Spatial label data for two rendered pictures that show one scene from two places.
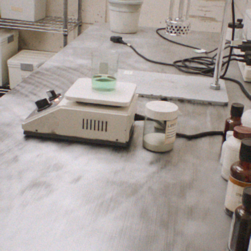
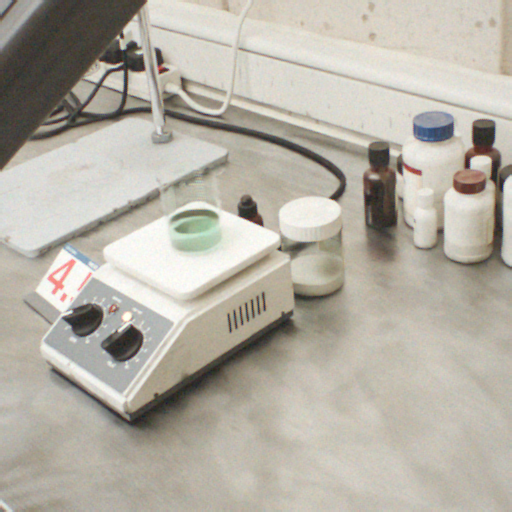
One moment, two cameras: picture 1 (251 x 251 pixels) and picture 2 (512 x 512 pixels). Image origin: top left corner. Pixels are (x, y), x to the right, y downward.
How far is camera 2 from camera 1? 66 cm
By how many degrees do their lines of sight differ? 43
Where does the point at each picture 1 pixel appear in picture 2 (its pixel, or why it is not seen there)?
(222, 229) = not seen: outside the picture
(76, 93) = (186, 277)
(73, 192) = (406, 426)
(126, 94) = (244, 226)
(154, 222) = not seen: outside the picture
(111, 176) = (381, 367)
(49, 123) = (175, 364)
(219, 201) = not seen: outside the picture
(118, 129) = (282, 293)
